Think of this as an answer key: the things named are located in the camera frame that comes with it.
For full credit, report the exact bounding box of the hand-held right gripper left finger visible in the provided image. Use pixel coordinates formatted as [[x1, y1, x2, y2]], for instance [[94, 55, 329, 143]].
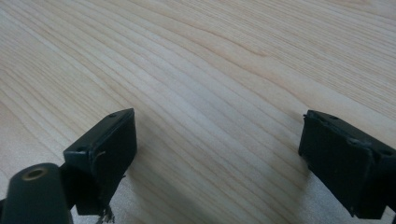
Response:
[[59, 107, 138, 224]]

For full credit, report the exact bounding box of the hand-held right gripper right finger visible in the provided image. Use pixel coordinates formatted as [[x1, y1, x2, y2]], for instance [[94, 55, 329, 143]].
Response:
[[298, 109, 396, 220]]

